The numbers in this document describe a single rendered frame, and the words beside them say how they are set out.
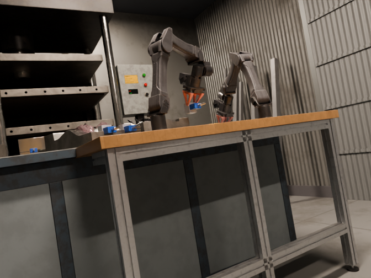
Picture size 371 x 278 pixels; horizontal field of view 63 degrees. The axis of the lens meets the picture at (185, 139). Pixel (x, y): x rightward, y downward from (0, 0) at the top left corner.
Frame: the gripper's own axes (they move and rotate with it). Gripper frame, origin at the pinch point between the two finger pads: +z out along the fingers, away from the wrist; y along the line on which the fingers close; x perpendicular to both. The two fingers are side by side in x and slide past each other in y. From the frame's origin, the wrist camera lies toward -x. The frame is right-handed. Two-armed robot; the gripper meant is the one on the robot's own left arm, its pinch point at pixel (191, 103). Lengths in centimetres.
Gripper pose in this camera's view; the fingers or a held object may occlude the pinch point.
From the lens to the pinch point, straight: 159.4
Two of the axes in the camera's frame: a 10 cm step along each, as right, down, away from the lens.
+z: -1.7, 9.3, 3.1
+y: -7.5, 0.8, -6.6
